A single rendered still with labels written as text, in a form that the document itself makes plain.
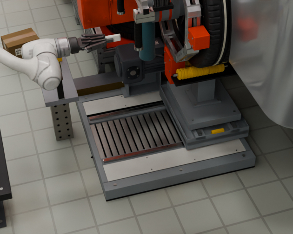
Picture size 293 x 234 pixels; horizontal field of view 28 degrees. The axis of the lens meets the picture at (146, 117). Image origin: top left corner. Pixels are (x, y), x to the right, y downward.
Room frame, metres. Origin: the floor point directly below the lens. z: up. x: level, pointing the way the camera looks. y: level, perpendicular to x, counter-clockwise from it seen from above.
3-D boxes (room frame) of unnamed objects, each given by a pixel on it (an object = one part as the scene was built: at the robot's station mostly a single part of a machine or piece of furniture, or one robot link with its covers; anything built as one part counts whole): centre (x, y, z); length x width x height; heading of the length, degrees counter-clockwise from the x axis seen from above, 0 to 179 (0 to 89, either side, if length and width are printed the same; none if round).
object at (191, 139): (2.55, -0.32, 0.13); 0.50 x 0.36 x 0.10; 15
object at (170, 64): (2.51, -0.19, 0.48); 0.16 x 0.12 x 0.17; 105
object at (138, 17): (2.29, 0.00, 0.93); 0.09 x 0.05 x 0.05; 105
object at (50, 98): (2.49, 0.48, 0.44); 0.43 x 0.17 x 0.03; 15
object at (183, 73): (2.41, -0.28, 0.51); 0.29 x 0.06 x 0.06; 105
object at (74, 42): (2.21, 0.29, 0.83); 0.09 x 0.08 x 0.07; 105
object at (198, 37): (2.20, -0.24, 0.85); 0.09 x 0.08 x 0.07; 15
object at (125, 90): (2.79, -0.04, 0.26); 0.42 x 0.18 x 0.35; 105
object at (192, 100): (2.55, -0.32, 0.32); 0.40 x 0.30 x 0.28; 15
